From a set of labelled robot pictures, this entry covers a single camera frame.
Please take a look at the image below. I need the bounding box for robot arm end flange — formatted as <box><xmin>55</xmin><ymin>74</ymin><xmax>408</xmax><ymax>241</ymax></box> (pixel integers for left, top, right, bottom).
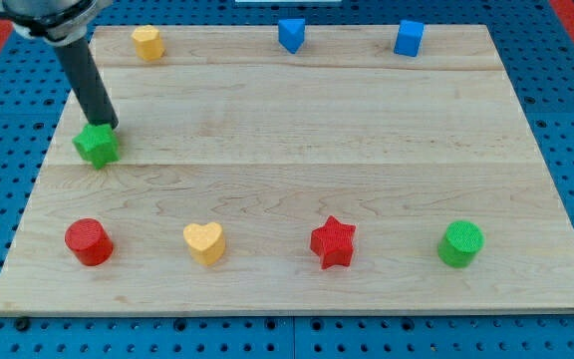
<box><xmin>2</xmin><ymin>0</ymin><xmax>114</xmax><ymax>47</ymax></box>

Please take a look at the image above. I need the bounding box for yellow hexagon block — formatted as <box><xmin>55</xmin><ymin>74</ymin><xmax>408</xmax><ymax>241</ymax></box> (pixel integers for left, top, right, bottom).
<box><xmin>131</xmin><ymin>25</ymin><xmax>165</xmax><ymax>61</ymax></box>

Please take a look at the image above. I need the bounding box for wooden board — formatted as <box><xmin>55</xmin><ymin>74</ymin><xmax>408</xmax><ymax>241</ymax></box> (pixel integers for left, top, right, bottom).
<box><xmin>0</xmin><ymin>25</ymin><xmax>574</xmax><ymax>317</ymax></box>

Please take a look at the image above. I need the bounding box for red star block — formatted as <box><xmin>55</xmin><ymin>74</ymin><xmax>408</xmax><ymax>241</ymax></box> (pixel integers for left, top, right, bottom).
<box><xmin>310</xmin><ymin>215</ymin><xmax>356</xmax><ymax>270</ymax></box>

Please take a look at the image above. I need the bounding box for yellow heart block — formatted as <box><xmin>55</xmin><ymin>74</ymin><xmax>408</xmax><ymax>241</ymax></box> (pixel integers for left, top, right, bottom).
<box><xmin>183</xmin><ymin>222</ymin><xmax>226</xmax><ymax>266</ymax></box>

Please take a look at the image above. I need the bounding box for blue triangle block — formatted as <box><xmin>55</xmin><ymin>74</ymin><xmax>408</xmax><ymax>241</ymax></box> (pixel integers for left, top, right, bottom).
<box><xmin>277</xmin><ymin>18</ymin><xmax>306</xmax><ymax>54</ymax></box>

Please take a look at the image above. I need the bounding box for green cylinder block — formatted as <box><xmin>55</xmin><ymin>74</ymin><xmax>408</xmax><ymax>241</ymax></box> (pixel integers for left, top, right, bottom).
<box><xmin>437</xmin><ymin>220</ymin><xmax>485</xmax><ymax>268</ymax></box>

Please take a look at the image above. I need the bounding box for blue cube block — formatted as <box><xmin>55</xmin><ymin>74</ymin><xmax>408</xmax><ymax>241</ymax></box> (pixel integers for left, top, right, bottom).
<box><xmin>394</xmin><ymin>20</ymin><xmax>425</xmax><ymax>57</ymax></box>

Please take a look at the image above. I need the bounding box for green star block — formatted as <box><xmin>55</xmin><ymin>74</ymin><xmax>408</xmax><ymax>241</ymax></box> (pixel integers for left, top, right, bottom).
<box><xmin>72</xmin><ymin>124</ymin><xmax>120</xmax><ymax>170</ymax></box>

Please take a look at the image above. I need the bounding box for red cylinder block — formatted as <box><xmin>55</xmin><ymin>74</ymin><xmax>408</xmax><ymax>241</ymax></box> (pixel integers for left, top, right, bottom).
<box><xmin>64</xmin><ymin>218</ymin><xmax>114</xmax><ymax>266</ymax></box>

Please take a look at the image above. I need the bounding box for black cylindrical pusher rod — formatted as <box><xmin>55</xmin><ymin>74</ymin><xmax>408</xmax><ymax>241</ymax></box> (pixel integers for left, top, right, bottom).
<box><xmin>54</xmin><ymin>37</ymin><xmax>119</xmax><ymax>129</ymax></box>

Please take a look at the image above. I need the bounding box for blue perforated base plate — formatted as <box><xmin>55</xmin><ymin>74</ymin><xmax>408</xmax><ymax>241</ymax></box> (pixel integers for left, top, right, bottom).
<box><xmin>0</xmin><ymin>1</ymin><xmax>574</xmax><ymax>358</ymax></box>

